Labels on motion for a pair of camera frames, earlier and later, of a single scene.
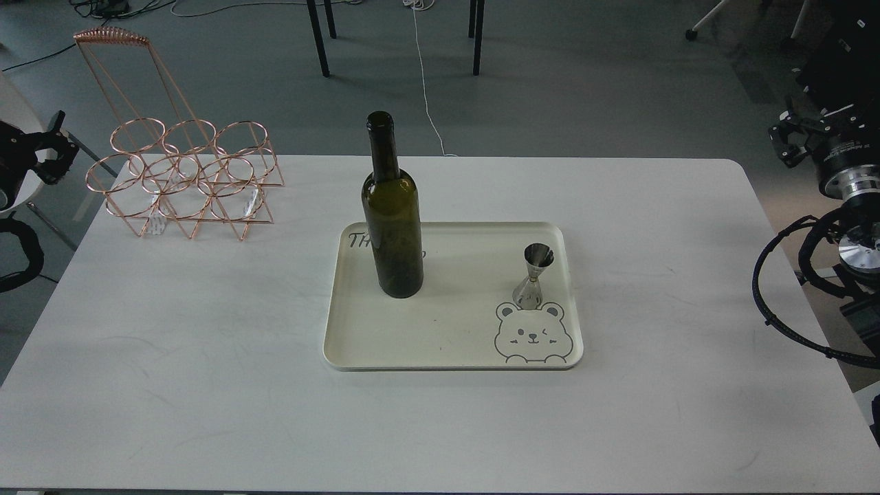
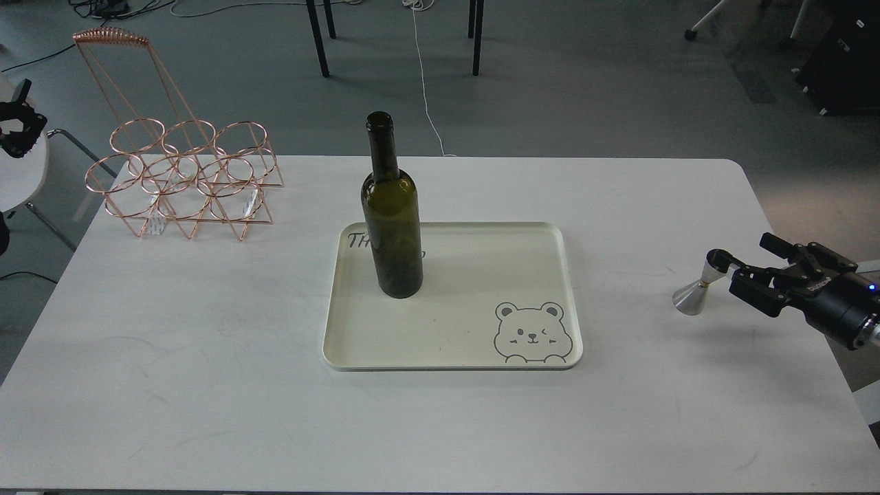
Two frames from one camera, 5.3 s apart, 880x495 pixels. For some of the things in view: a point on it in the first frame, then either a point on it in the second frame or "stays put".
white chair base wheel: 691,35 stays put
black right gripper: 837,137 -> 835,294
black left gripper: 49,152 -> 18,143
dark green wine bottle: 392,202 stays put
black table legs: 318,40 stays put
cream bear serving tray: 464,316 stays put
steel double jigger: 537,257 -> 688,300
